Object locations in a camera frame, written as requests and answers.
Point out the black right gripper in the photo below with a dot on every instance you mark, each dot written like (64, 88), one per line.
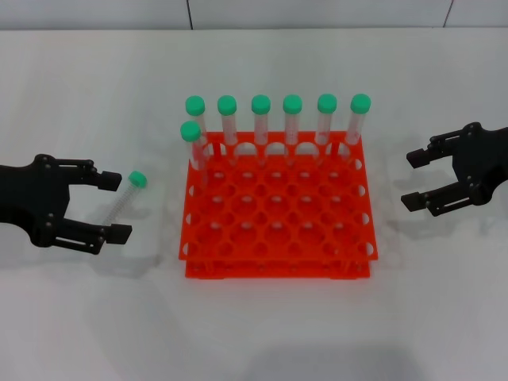
(486, 162)

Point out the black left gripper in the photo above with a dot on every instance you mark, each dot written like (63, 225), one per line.
(35, 198)

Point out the green capped clear test tube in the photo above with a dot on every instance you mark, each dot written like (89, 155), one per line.
(292, 104)
(327, 103)
(190, 131)
(260, 104)
(195, 105)
(226, 105)
(137, 178)
(360, 102)

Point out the orange plastic test tube rack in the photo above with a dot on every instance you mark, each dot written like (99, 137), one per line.
(278, 206)

